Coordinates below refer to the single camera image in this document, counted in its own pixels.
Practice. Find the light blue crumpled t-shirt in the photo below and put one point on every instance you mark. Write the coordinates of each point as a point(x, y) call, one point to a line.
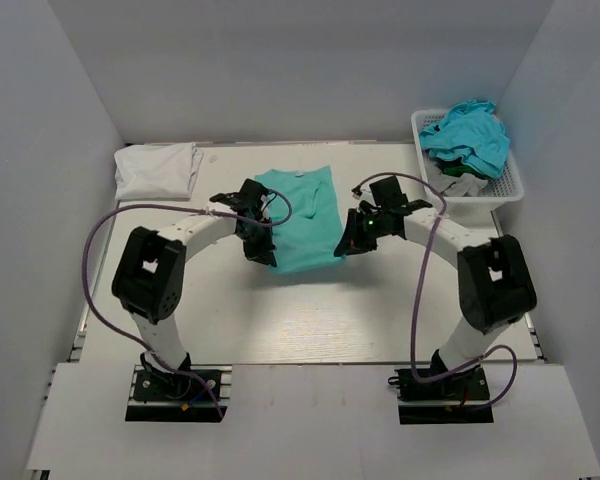
point(471, 132)

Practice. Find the dark green garment in basket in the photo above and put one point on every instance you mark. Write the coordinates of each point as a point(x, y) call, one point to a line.
point(456, 168)

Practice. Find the white plastic laundry basket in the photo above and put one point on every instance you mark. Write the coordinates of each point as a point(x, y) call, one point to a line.
point(499, 192)

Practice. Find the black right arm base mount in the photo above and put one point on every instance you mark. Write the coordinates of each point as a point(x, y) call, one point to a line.
point(454, 401)

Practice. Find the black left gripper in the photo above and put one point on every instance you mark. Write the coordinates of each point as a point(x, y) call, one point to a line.
point(262, 253)

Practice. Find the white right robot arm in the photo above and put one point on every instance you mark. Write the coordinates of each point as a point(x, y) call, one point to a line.
point(494, 284)

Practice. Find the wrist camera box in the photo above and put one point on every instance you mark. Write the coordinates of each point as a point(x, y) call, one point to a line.
point(387, 193)
point(252, 194)

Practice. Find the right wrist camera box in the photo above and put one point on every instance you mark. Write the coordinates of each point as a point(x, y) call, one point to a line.
point(387, 193)

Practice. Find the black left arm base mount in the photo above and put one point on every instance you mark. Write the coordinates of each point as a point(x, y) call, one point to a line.
point(153, 400)

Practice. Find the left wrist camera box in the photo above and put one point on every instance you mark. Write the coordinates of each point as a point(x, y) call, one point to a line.
point(252, 194)

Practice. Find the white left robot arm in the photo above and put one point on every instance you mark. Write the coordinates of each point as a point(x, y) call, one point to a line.
point(150, 275)

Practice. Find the aluminium table edge rail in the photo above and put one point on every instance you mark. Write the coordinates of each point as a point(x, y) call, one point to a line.
point(209, 144)

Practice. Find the grey white crumpled garment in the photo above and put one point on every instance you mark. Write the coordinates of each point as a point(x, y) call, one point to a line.
point(464, 186)

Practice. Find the teal green t-shirt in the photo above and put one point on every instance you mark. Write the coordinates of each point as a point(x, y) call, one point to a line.
point(309, 225)

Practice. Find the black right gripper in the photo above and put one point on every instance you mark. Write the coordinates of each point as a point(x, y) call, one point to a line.
point(353, 241)

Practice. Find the folded white t-shirt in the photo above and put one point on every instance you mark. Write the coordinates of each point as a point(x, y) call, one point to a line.
point(157, 171)

